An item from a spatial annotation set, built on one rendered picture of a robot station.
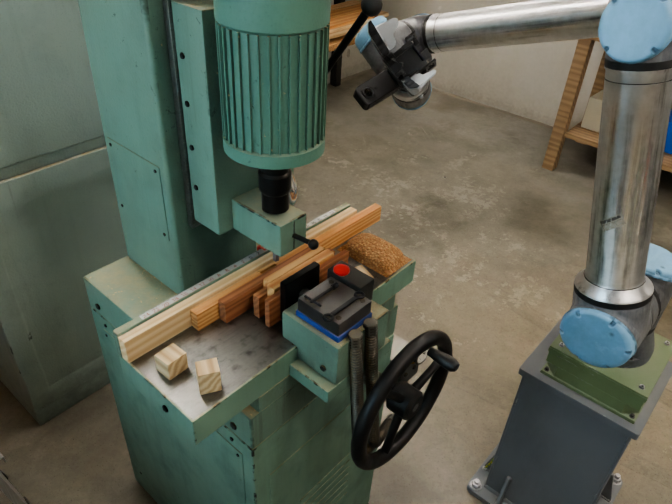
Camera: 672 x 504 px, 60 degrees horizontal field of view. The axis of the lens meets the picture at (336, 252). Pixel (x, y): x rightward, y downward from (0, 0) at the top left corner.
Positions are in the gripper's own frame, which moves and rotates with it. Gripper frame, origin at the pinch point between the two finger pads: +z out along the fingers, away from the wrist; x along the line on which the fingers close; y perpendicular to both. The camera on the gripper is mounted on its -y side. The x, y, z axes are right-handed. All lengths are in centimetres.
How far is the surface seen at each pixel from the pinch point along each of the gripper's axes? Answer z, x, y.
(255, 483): -2, 50, -69
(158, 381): 18, 24, -62
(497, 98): -347, -23, 73
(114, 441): -64, 25, -137
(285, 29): 25.0, -5.3, -11.4
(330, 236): -17.9, 17.9, -31.1
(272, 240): 1.7, 13.9, -36.9
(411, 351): 9, 44, -27
